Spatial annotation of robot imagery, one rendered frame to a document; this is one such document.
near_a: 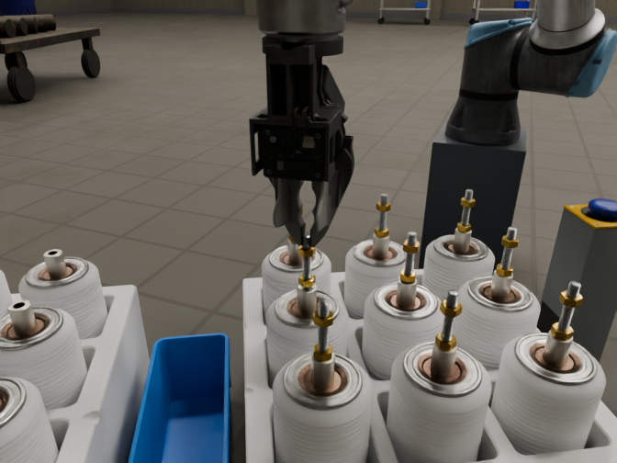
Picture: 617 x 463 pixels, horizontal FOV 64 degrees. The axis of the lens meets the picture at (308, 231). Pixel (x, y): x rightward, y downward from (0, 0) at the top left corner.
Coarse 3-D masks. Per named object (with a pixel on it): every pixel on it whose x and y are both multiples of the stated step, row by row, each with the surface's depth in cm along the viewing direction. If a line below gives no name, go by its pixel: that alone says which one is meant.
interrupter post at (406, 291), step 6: (402, 282) 57; (408, 282) 57; (414, 282) 57; (402, 288) 57; (408, 288) 57; (414, 288) 57; (402, 294) 58; (408, 294) 57; (414, 294) 58; (396, 300) 59; (402, 300) 58; (408, 300) 58; (414, 300) 58; (408, 306) 58
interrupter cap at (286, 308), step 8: (288, 296) 60; (296, 296) 60; (320, 296) 60; (328, 296) 60; (280, 304) 58; (288, 304) 58; (296, 304) 59; (336, 304) 58; (280, 312) 57; (288, 312) 57; (296, 312) 57; (336, 312) 56; (280, 320) 56; (288, 320) 55; (296, 320) 55; (304, 320) 55; (312, 320) 55; (304, 328) 54; (312, 328) 55
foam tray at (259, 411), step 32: (256, 288) 75; (256, 320) 68; (352, 320) 68; (256, 352) 62; (352, 352) 62; (256, 384) 57; (384, 384) 57; (256, 416) 52; (384, 416) 58; (608, 416) 52; (256, 448) 49; (384, 448) 49; (480, 448) 53; (512, 448) 49; (608, 448) 49
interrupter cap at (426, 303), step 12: (384, 288) 61; (396, 288) 61; (420, 288) 61; (384, 300) 59; (420, 300) 59; (432, 300) 59; (384, 312) 57; (396, 312) 57; (408, 312) 57; (420, 312) 57; (432, 312) 57
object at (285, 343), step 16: (272, 304) 59; (272, 320) 56; (336, 320) 56; (272, 336) 56; (288, 336) 54; (304, 336) 54; (336, 336) 55; (272, 352) 57; (288, 352) 55; (304, 352) 55; (336, 352) 57; (272, 368) 59; (272, 384) 60
